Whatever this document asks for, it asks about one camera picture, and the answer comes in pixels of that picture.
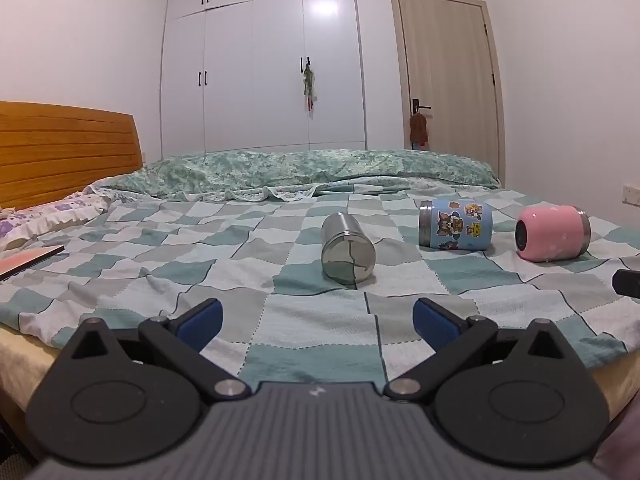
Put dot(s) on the brown hanging ornament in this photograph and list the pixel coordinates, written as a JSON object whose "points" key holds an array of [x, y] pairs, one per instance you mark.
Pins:
{"points": [[419, 130]]}

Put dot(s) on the blue cartoon cup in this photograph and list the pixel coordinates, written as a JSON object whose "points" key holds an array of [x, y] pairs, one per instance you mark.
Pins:
{"points": [[457, 225]]}

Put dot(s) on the beige door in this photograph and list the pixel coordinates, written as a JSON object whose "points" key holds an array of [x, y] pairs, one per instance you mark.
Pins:
{"points": [[450, 60]]}

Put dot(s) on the pink book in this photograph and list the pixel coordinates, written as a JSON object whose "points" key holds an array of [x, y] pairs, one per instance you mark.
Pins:
{"points": [[25, 260]]}

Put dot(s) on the white wardrobe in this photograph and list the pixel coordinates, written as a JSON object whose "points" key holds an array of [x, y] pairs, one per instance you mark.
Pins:
{"points": [[250, 85]]}

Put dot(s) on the checkered bedsheet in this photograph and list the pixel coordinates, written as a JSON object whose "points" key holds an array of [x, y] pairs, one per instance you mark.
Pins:
{"points": [[225, 260]]}

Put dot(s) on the pink cup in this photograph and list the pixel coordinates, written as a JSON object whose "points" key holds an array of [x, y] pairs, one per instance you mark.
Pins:
{"points": [[552, 232]]}

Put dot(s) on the wall socket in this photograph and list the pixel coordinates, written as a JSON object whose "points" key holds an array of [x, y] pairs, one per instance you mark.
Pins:
{"points": [[631, 195]]}

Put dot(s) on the purple floral pillow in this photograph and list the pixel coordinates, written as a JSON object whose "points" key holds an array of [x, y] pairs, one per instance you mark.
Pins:
{"points": [[45, 217]]}

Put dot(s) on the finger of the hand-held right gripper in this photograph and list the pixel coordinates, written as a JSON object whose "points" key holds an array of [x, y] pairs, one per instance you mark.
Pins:
{"points": [[629, 284]]}

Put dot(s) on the wooden headboard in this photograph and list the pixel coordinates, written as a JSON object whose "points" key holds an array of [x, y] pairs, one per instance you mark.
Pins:
{"points": [[65, 155]]}

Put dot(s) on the green floral quilt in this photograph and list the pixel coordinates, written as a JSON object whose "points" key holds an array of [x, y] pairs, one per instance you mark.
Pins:
{"points": [[300, 170]]}

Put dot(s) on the beige mattress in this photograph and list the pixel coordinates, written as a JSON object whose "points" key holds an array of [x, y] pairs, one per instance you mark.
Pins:
{"points": [[20, 365]]}

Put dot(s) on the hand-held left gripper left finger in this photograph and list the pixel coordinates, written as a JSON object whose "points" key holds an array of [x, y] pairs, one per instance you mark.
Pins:
{"points": [[200, 320]]}

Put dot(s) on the stainless steel cup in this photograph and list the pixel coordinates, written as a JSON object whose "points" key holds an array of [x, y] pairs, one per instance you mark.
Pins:
{"points": [[345, 250]]}

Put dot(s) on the green hanging toy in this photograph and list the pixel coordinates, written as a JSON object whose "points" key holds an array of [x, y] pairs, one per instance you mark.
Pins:
{"points": [[309, 82]]}

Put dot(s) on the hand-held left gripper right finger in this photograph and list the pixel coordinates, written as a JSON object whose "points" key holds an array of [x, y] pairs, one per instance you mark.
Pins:
{"points": [[435, 320]]}

